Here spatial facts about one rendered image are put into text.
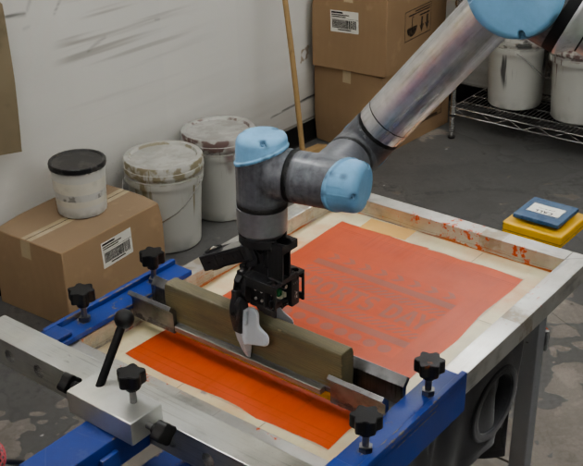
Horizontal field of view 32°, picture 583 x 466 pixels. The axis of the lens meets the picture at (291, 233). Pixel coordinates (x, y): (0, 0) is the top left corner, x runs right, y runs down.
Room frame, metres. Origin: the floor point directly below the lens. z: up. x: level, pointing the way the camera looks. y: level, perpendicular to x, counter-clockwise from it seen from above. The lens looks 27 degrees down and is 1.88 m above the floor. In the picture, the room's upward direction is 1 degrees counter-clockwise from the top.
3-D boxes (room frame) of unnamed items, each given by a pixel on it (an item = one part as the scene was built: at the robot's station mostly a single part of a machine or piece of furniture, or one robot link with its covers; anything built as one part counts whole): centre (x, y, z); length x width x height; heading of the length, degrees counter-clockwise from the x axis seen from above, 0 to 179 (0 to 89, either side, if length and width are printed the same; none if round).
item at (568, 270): (1.51, -0.07, 0.97); 0.79 x 0.58 x 0.04; 141
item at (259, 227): (1.34, 0.04, 1.23); 0.08 x 0.08 x 0.05
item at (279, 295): (1.33, 0.04, 1.15); 0.09 x 0.08 x 0.12; 51
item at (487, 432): (1.44, -0.25, 0.79); 0.46 x 0.09 x 0.33; 141
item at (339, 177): (1.31, -0.06, 1.30); 0.11 x 0.11 x 0.08; 65
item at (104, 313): (1.49, 0.29, 0.97); 0.30 x 0.05 x 0.07; 141
